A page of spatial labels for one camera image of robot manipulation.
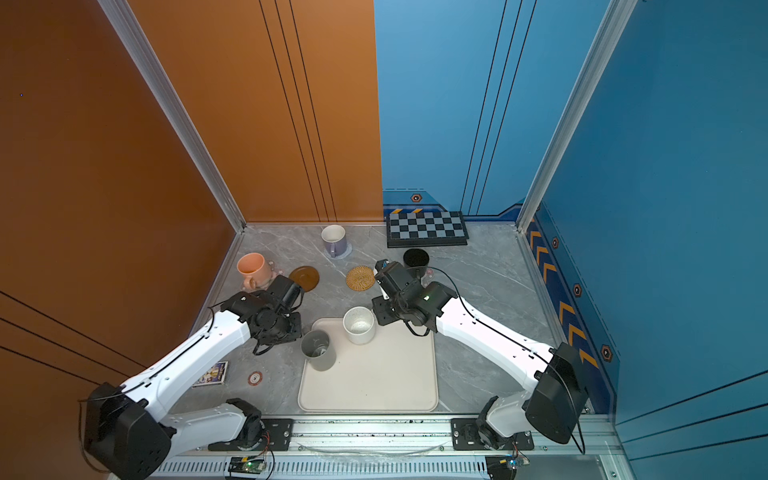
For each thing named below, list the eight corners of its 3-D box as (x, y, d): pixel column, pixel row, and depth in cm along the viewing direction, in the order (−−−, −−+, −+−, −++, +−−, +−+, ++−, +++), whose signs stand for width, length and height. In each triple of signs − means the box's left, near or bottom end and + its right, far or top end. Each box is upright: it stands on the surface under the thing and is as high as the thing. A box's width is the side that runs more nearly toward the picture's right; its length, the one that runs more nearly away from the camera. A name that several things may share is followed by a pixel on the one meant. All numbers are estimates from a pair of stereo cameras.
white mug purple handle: (333, 263, 111) (329, 248, 104) (324, 245, 116) (319, 228, 109) (353, 255, 113) (350, 240, 106) (342, 237, 119) (339, 221, 112)
